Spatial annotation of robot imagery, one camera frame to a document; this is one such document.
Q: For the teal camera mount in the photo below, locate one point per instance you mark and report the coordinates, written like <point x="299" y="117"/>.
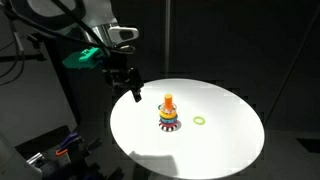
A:
<point x="81" y="58"/>

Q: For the grey vertical pole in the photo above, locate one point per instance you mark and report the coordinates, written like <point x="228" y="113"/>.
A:
<point x="167" y="40"/>

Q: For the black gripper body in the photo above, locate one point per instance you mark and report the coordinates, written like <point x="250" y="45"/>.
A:
<point x="123" y="76"/>

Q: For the perforated metal breadboard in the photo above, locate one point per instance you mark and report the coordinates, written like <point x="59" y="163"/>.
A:
<point x="58" y="165"/>

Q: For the silver metal block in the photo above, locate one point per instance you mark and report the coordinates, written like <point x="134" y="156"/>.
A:
<point x="34" y="158"/>

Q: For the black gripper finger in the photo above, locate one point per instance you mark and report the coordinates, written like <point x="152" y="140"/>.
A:
<point x="137" y="95"/>

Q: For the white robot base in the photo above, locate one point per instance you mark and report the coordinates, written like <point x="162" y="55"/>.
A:
<point x="11" y="160"/>

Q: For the black clamp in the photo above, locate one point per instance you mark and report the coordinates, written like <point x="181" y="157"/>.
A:
<point x="90" y="145"/>

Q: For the orange stacking peg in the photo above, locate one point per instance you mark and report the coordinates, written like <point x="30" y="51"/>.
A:
<point x="168" y="101"/>

